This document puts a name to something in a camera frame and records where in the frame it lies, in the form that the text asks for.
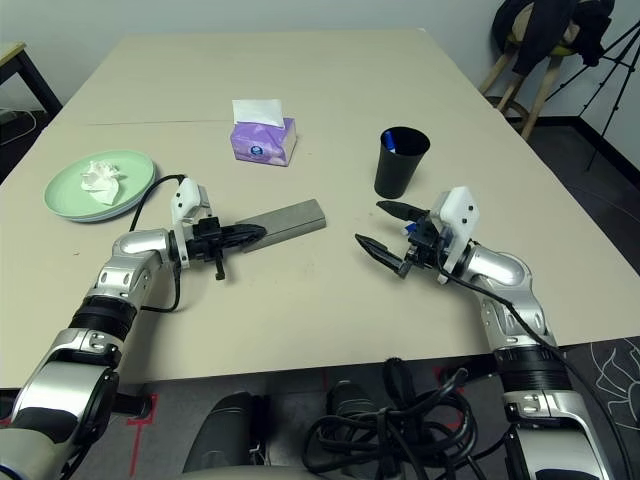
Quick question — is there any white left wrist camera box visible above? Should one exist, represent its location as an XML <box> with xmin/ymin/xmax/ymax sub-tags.
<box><xmin>169</xmin><ymin>177</ymin><xmax>212</xmax><ymax>272</ymax></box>

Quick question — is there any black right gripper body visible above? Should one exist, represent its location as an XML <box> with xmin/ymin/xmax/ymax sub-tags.
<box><xmin>398</xmin><ymin>213</ymin><xmax>447</xmax><ymax>277</ymax></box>

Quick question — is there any dark right robot leg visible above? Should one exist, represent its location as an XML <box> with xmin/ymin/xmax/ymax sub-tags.
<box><xmin>326</xmin><ymin>381</ymin><xmax>382</xmax><ymax>417</ymax></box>

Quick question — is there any black bracket under table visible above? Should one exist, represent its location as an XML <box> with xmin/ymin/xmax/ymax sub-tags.
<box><xmin>116</xmin><ymin>393</ymin><xmax>155</xmax><ymax>420</ymax></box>

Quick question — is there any white tissue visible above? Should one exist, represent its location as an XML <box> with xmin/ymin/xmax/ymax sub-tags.
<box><xmin>79</xmin><ymin>160</ymin><xmax>125</xmax><ymax>208</ymax></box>

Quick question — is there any dark robot leg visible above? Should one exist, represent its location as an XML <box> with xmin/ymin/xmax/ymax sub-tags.
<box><xmin>181</xmin><ymin>391</ymin><xmax>272</xmax><ymax>474</ymax></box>
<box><xmin>326</xmin><ymin>381</ymin><xmax>382</xmax><ymax>417</ymax></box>

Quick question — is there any black jacket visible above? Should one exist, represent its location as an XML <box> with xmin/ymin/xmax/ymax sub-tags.
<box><xmin>491</xmin><ymin>0</ymin><xmax>617</xmax><ymax>77</ymax></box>

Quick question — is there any black cup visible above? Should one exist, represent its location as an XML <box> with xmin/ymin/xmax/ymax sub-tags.
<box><xmin>373</xmin><ymin>126</ymin><xmax>432</xmax><ymax>199</ymax></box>

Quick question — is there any white floor cable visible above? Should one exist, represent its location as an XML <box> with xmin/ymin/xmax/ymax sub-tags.
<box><xmin>0</xmin><ymin>109</ymin><xmax>39</xmax><ymax>147</ymax></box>

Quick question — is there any purple tissue pack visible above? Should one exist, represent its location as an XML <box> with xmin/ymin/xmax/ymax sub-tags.
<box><xmin>229</xmin><ymin>98</ymin><xmax>298</xmax><ymax>168</ymax></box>

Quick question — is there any blue plate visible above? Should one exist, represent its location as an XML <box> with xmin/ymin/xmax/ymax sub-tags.
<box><xmin>58</xmin><ymin>167</ymin><xmax>158</xmax><ymax>225</ymax></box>

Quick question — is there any beige cloth bag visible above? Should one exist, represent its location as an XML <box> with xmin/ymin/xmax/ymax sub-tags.
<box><xmin>509</xmin><ymin>6</ymin><xmax>532</xmax><ymax>39</ymax></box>

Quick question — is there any grey glasses case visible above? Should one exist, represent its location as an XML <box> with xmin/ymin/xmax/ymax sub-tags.
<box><xmin>234</xmin><ymin>198</ymin><xmax>329</xmax><ymax>252</ymax></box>

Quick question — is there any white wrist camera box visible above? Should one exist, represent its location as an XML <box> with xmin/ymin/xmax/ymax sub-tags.
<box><xmin>169</xmin><ymin>177</ymin><xmax>212</xmax><ymax>272</ymax></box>
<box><xmin>431</xmin><ymin>185</ymin><xmax>483</xmax><ymax>287</ymax></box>

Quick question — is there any dark left robot leg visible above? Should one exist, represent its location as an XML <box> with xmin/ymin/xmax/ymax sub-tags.
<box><xmin>181</xmin><ymin>391</ymin><xmax>272</xmax><ymax>474</ymax></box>

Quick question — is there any black tripod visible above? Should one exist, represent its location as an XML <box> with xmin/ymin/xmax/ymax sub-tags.
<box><xmin>543</xmin><ymin>21</ymin><xmax>640</xmax><ymax>172</ymax></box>

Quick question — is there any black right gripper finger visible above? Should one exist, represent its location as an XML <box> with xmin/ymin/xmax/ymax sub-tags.
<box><xmin>354</xmin><ymin>232</ymin><xmax>409</xmax><ymax>279</ymax></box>
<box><xmin>375</xmin><ymin>199</ymin><xmax>431</xmax><ymax>222</ymax></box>

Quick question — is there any wooden stool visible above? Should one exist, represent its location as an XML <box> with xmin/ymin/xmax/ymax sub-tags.
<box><xmin>478</xmin><ymin>41</ymin><xmax>567</xmax><ymax>142</ymax></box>

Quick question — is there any dark floral floor mat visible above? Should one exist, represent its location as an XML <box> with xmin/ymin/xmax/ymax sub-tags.
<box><xmin>558</xmin><ymin>336</ymin><xmax>640</xmax><ymax>480</ymax></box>

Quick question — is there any green plate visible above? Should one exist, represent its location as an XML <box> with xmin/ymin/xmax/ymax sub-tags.
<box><xmin>43</xmin><ymin>149</ymin><xmax>157</xmax><ymax>222</ymax></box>

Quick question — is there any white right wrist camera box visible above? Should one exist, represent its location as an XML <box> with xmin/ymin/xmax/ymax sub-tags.
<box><xmin>431</xmin><ymin>185</ymin><xmax>483</xmax><ymax>287</ymax></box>

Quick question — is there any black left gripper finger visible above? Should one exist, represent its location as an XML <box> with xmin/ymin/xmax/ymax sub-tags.
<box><xmin>221</xmin><ymin>231</ymin><xmax>265</xmax><ymax>252</ymax></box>
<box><xmin>219</xmin><ymin>222</ymin><xmax>266</xmax><ymax>239</ymax></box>

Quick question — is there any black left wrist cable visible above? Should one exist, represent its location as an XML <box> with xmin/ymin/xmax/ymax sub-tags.
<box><xmin>128</xmin><ymin>173</ymin><xmax>188</xmax><ymax>315</ymax></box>

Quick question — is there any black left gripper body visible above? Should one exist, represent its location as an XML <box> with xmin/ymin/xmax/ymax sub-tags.
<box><xmin>187</xmin><ymin>217</ymin><xmax>226</xmax><ymax>282</ymax></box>

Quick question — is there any black cable bundle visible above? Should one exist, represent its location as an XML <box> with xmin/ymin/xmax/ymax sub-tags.
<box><xmin>301</xmin><ymin>356</ymin><xmax>502</xmax><ymax>477</ymax></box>

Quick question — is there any side table black frame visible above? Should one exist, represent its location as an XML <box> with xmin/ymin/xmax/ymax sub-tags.
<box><xmin>0</xmin><ymin>41</ymin><xmax>64</xmax><ymax>117</ymax></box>

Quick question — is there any yellow-green stool cushion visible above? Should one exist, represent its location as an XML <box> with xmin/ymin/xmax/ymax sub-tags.
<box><xmin>506</xmin><ymin>31</ymin><xmax>575</xmax><ymax>57</ymax></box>

